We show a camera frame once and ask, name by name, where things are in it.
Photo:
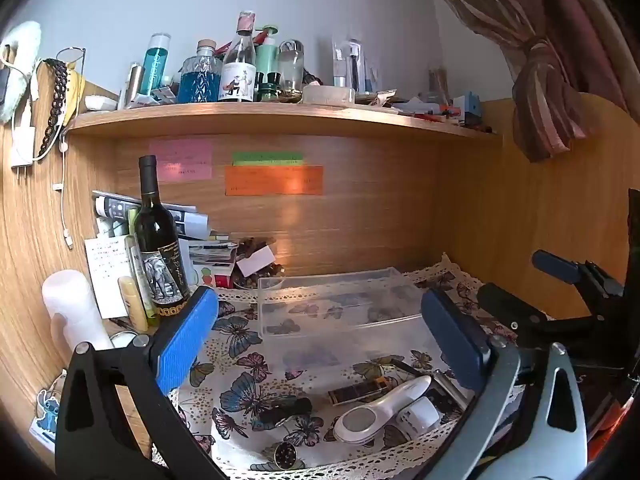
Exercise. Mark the orange paper note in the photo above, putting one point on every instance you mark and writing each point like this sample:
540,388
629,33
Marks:
274,180

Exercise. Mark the clear plastic storage box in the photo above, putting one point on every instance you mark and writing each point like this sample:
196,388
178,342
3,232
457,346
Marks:
345,310

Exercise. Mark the pink paper note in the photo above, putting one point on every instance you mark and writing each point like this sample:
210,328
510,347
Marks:
181,160

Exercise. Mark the butterfly print tablecloth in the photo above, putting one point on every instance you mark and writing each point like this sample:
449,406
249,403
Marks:
240,360

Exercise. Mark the small dark green bottle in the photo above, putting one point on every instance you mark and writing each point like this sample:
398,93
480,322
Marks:
270,89

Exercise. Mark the dark wine bottle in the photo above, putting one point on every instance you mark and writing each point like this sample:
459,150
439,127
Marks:
160,260

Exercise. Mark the brown striped curtain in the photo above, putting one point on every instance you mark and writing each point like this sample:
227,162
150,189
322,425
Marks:
550,60

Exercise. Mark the black rectangular lighter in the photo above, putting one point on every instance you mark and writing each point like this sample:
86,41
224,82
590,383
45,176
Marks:
357,390

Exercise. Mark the glass bottle with blue liquid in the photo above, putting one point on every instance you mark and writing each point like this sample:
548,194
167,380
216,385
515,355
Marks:
200,80

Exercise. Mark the clear toothbrush package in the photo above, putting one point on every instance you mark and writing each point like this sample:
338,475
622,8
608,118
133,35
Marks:
350,65

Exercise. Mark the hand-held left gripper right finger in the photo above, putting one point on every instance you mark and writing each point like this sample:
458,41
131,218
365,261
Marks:
452,340

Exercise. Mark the teal plastic bottle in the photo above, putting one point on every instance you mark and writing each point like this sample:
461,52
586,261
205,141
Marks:
155,65

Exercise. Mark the blue and white box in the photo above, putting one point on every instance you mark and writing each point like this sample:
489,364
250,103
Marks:
470,107

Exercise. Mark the white charger plug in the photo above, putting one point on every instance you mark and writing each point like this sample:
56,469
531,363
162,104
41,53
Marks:
22,145

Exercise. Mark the white plastic cylinder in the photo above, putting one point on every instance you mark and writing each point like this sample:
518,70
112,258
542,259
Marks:
72,305

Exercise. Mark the wooden shelf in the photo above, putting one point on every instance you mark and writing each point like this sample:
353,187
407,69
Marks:
250,116

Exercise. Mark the blue cartoon sticker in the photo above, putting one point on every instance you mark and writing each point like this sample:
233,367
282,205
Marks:
46,417

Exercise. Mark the white paper card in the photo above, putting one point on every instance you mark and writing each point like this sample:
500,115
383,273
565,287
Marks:
256,261

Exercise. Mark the white handheld massager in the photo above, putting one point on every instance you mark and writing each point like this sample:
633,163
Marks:
372,410

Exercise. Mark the white fluffy item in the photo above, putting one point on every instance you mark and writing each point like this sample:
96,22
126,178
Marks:
22,60

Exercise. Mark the white handwritten paper note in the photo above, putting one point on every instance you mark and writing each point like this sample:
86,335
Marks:
107,270

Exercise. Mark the green paper note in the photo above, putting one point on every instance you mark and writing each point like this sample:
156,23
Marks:
267,158

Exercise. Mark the round white tin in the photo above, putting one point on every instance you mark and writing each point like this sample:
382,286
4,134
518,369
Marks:
327,95

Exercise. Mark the stack of magazines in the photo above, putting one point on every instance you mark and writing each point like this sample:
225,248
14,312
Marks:
195,230

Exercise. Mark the silver metal can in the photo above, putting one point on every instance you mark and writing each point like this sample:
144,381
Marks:
132,85

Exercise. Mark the small white jar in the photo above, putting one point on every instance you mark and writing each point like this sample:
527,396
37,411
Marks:
417,417

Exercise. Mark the clear bottle with picture label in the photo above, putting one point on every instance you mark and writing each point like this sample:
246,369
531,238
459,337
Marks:
239,70

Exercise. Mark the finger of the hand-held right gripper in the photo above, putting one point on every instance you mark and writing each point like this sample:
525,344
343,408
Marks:
505,305
555,265

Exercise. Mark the clear round bottle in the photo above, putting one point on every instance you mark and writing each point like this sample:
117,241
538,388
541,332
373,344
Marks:
291,67

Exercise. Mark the yellow plastic item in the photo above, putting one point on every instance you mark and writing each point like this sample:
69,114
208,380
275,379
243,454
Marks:
75,92

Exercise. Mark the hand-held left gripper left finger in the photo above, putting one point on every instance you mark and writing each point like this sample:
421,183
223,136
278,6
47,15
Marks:
187,340

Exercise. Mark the yellow tube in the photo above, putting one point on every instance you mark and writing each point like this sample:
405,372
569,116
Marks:
134,305

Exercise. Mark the green pump bottle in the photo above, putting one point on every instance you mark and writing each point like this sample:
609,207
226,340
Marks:
267,57

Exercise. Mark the small box with white lid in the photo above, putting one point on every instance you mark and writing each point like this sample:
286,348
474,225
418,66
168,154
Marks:
250,280

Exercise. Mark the red and white box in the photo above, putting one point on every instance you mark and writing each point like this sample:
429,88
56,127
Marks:
217,277

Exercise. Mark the black plastic clip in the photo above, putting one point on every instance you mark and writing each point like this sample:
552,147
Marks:
285,412

